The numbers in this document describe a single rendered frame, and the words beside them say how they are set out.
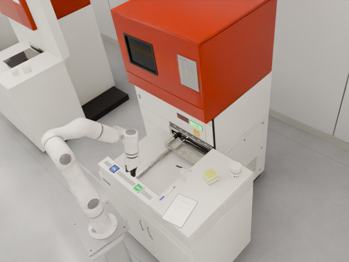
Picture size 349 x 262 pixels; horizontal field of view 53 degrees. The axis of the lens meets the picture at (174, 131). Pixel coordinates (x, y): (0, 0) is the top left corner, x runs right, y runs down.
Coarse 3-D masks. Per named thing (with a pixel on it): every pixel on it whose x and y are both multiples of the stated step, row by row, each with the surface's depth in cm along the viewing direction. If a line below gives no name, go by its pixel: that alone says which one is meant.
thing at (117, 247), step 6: (126, 222) 227; (114, 240) 218; (120, 240) 217; (108, 246) 215; (114, 246) 216; (120, 246) 236; (102, 252) 213; (108, 252) 233; (114, 252) 234; (120, 252) 239; (126, 252) 247; (96, 258) 211; (108, 258) 240; (114, 258) 239; (120, 258) 242; (126, 258) 248
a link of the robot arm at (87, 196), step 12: (48, 144) 169; (60, 144) 168; (60, 156) 164; (72, 156) 168; (60, 168) 169; (72, 168) 179; (72, 180) 184; (84, 180) 188; (84, 192) 189; (96, 192) 193; (84, 204) 191; (96, 204) 194
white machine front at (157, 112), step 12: (144, 96) 276; (144, 108) 288; (156, 108) 273; (168, 108) 259; (156, 120) 285; (168, 120) 270; (180, 120) 257; (192, 120) 244; (168, 132) 282; (192, 132) 254; (204, 132) 242
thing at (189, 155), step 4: (164, 144) 266; (172, 144) 265; (168, 148) 265; (180, 148) 261; (184, 148) 260; (176, 152) 260; (180, 152) 258; (184, 152) 257; (188, 152) 257; (192, 152) 256; (184, 156) 254; (188, 156) 254; (192, 156) 253; (196, 156) 253; (200, 156) 252; (188, 160) 253; (192, 160) 250; (196, 160) 250
